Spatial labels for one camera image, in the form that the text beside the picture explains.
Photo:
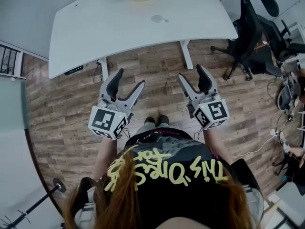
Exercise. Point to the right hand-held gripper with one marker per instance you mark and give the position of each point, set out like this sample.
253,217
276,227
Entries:
214,111

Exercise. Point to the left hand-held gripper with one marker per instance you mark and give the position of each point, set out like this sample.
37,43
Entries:
102,120

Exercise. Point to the person's left forearm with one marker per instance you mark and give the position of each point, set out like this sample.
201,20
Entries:
104,156

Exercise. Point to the person's right forearm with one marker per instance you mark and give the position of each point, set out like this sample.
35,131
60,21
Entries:
214,144

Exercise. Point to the person's left shoe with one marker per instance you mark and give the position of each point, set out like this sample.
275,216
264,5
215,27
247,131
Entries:
149,121

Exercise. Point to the person's shoe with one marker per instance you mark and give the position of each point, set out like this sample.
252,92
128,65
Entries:
149,121
164,119

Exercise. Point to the person's grey trousers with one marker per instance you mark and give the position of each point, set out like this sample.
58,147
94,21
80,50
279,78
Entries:
144,129

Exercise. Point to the person's right shoe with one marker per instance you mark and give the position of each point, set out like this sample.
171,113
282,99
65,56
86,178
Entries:
164,119

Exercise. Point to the black desk control panel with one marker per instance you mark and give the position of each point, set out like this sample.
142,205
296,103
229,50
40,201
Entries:
74,70

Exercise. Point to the white desk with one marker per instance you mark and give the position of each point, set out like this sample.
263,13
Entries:
119,27

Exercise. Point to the white power strip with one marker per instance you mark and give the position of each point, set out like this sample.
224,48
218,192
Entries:
275,132

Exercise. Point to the person's black printed shirt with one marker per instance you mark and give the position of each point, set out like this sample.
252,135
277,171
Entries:
178,199

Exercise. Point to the black coat rack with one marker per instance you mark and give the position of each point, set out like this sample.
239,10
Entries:
38,205

